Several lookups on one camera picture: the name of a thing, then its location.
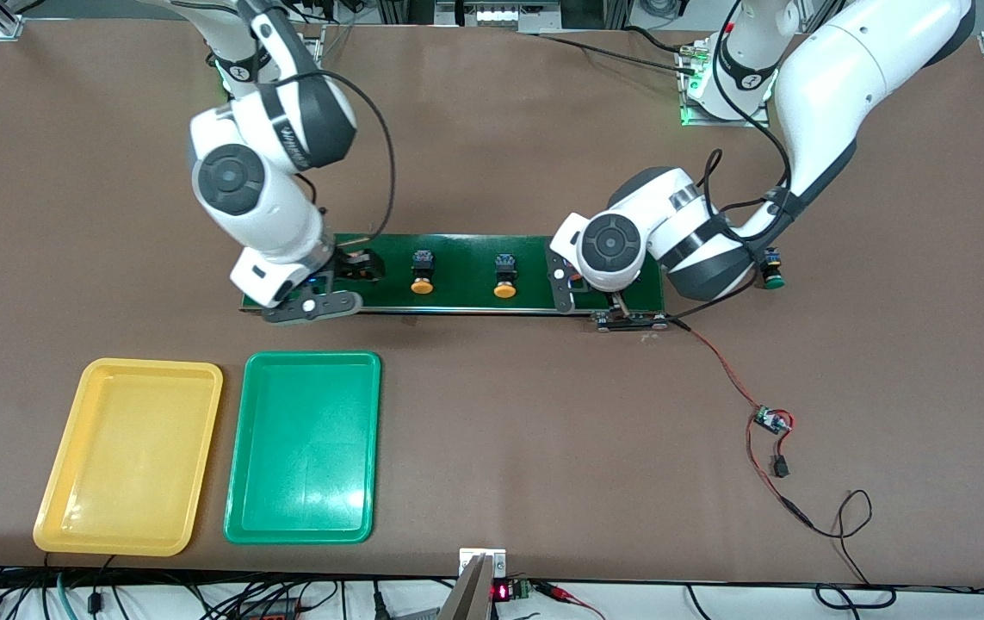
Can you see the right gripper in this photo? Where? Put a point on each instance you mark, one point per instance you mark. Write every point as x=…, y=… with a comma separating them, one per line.
x=357, y=263

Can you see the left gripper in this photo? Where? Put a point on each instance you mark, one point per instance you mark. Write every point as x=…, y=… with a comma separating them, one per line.
x=611, y=300

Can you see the yellow mushroom push button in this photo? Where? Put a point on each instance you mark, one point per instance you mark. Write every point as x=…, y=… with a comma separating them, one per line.
x=422, y=287
x=504, y=291

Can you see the green mushroom push button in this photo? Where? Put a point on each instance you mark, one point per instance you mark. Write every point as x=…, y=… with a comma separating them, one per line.
x=772, y=281

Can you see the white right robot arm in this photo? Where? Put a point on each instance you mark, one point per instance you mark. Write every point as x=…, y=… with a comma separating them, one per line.
x=276, y=215

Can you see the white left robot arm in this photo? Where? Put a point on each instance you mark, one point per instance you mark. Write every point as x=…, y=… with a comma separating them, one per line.
x=836, y=77

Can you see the green belt conveyor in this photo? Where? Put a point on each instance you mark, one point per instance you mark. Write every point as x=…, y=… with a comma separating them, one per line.
x=466, y=258

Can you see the green plastic tray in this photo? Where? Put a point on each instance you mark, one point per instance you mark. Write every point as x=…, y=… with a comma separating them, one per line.
x=302, y=448

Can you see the small green circuit board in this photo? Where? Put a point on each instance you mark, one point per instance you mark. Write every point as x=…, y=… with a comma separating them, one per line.
x=771, y=419

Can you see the grey power strip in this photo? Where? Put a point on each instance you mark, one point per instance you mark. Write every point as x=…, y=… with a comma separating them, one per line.
x=492, y=13

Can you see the yellow plastic tray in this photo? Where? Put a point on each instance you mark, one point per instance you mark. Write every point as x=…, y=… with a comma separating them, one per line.
x=130, y=456

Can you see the red test lead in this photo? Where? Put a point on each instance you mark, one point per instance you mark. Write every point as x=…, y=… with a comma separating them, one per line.
x=569, y=594

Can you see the red LED display module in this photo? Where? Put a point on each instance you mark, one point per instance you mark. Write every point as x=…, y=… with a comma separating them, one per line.
x=502, y=592

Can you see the small black inline switch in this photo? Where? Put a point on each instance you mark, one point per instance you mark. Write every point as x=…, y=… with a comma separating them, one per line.
x=779, y=468

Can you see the grey metal camera stand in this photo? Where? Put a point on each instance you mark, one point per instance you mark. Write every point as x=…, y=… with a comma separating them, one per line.
x=470, y=594

